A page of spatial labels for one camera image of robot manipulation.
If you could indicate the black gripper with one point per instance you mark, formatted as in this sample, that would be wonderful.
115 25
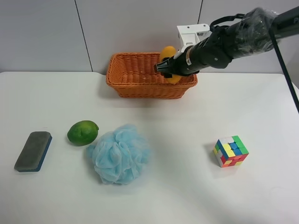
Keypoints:
212 52

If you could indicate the yellow mango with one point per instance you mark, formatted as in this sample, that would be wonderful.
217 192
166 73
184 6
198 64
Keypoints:
168 52

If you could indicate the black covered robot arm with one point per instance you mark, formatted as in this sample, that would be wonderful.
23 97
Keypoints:
233 37

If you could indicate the orange wicker basket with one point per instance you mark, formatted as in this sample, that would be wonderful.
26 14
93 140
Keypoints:
132 75

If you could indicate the green lemon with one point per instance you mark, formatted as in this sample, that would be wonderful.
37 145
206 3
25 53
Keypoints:
83 133

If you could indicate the light blue bath pouf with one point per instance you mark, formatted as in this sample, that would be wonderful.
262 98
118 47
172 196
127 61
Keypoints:
120 155

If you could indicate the multicolour puzzle cube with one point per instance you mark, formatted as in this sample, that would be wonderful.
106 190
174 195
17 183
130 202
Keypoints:
230 151

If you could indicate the grey blue board eraser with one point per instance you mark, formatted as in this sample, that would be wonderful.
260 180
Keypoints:
33 153

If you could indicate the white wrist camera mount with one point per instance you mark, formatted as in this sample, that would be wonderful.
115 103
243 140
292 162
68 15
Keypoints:
192 34

